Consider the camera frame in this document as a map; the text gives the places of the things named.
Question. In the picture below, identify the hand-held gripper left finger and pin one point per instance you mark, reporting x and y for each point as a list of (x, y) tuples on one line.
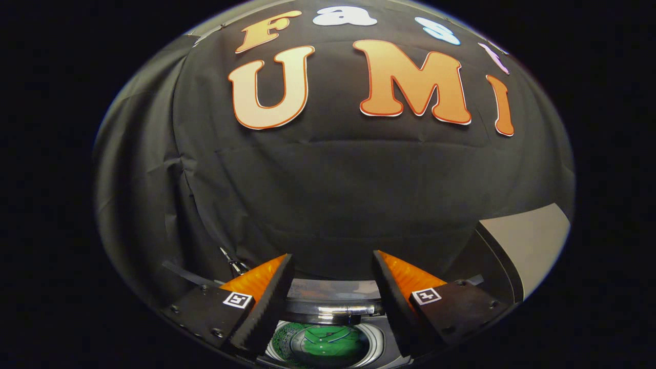
[(269, 307)]

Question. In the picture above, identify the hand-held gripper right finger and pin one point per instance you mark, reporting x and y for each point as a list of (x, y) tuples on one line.
[(394, 302)]

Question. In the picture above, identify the grey washing machine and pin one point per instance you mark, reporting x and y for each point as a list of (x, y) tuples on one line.
[(389, 353)]

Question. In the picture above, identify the green polo shirt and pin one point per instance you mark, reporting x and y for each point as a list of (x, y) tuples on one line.
[(328, 341)]

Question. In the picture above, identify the black spring clamp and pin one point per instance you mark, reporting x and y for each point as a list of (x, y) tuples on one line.
[(234, 265)]

